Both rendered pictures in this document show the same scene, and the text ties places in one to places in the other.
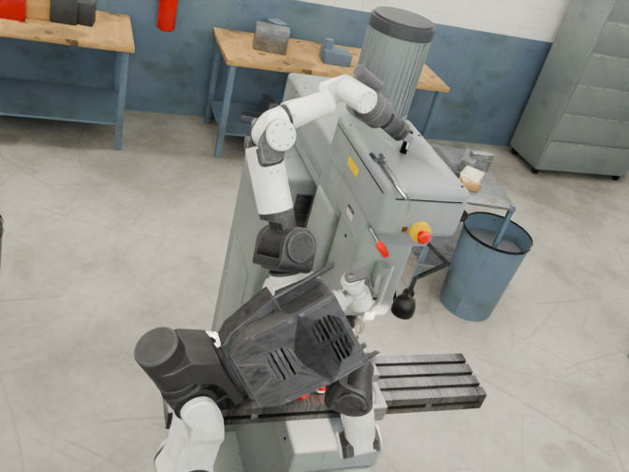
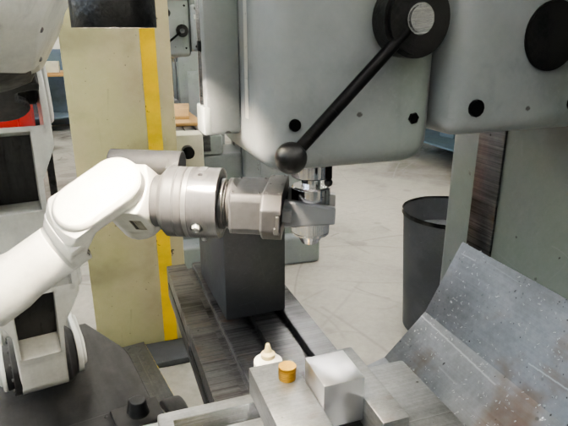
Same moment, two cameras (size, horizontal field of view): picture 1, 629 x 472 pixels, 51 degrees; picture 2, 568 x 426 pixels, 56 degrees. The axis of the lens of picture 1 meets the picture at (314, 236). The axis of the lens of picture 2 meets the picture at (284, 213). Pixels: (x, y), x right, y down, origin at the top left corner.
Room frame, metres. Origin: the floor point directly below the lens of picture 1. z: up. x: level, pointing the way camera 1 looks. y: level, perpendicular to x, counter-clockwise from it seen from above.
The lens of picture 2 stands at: (1.85, -0.80, 1.44)
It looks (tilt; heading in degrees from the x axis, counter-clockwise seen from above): 19 degrees down; 95
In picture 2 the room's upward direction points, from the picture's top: straight up
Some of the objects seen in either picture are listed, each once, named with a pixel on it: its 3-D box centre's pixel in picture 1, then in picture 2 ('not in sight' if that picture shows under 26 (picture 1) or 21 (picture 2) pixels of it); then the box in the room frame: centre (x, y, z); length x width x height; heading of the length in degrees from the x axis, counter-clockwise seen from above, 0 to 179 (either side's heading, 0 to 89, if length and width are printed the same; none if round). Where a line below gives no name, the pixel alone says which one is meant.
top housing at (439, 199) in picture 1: (393, 171); not in sight; (1.85, -0.18, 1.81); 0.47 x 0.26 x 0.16; 24
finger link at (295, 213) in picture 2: not in sight; (308, 215); (1.84, -0.22, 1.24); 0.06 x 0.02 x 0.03; 179
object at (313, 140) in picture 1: (335, 140); not in sight; (2.29, 0.02, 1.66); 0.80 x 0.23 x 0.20; 24
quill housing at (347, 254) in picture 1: (365, 262); (318, 6); (1.84, -0.19, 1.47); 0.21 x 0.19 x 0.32; 114
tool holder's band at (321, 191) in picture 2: not in sight; (310, 188); (1.84, -0.19, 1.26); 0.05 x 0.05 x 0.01
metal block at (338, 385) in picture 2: not in sight; (333, 388); (1.87, -0.26, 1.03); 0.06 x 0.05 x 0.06; 114
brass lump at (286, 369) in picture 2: not in sight; (286, 371); (1.81, -0.25, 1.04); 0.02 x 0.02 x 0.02
